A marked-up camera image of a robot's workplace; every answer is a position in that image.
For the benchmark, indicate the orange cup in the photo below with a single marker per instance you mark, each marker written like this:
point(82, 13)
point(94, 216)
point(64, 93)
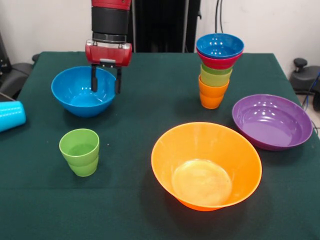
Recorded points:
point(212, 103)
point(213, 91)

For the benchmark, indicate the large orange bowl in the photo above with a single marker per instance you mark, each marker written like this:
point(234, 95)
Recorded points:
point(200, 147)

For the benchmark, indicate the light green cup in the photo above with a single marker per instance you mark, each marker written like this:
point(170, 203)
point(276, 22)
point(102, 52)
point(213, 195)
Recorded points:
point(83, 170)
point(78, 147)

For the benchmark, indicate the purple bowl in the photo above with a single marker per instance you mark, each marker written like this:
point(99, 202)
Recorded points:
point(270, 125)

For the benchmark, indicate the black pedestal base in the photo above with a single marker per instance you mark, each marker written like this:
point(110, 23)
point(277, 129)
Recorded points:
point(12, 77)
point(303, 77)

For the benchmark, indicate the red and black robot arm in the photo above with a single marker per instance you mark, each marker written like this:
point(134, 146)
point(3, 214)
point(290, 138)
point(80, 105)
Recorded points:
point(110, 20)

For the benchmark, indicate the light blue bowl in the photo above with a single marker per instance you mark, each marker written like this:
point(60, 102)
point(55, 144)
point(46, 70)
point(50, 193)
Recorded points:
point(75, 100)

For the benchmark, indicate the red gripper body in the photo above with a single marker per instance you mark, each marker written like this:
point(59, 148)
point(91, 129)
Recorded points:
point(107, 55)

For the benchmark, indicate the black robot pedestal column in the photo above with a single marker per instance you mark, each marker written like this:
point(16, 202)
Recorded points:
point(165, 25)

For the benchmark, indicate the dark green tablecloth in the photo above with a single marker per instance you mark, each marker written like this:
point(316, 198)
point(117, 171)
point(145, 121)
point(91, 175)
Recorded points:
point(140, 130)

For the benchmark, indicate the yellow translucent cup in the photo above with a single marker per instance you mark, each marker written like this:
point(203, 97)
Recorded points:
point(215, 80)

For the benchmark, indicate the dark blue small bowl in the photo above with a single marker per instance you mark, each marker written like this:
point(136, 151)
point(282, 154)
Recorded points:
point(220, 46)

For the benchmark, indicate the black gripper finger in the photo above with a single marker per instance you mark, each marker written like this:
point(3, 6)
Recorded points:
point(94, 78)
point(118, 81)

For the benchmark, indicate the light blue cup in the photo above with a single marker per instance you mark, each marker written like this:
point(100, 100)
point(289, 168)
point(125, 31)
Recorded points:
point(11, 115)

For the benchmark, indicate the pink-red small bowl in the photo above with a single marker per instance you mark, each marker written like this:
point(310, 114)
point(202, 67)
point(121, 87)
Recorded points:
point(217, 63)

